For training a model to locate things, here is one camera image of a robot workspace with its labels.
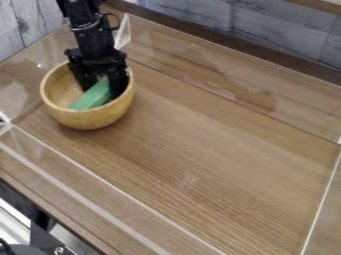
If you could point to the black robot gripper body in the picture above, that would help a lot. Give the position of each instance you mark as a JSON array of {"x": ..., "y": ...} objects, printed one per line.
[{"x": 95, "y": 54}]

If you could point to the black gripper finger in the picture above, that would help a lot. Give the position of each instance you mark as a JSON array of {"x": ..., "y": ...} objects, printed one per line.
[
  {"x": 119, "y": 78},
  {"x": 85, "y": 76}
]

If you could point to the green rectangular block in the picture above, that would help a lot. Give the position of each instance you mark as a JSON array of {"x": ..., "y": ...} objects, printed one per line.
[{"x": 93, "y": 97}]

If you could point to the wooden bowl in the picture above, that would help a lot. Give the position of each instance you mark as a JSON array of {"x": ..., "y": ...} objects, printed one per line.
[{"x": 60, "y": 90}]

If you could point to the clear acrylic corner bracket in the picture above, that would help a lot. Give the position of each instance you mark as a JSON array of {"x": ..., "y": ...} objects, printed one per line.
[{"x": 123, "y": 34}]

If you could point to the clear acrylic barrier wall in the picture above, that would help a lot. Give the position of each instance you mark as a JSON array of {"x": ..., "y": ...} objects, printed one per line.
[{"x": 222, "y": 165}]

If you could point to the black metal bracket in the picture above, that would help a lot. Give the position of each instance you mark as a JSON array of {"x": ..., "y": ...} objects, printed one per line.
[{"x": 43, "y": 240}]

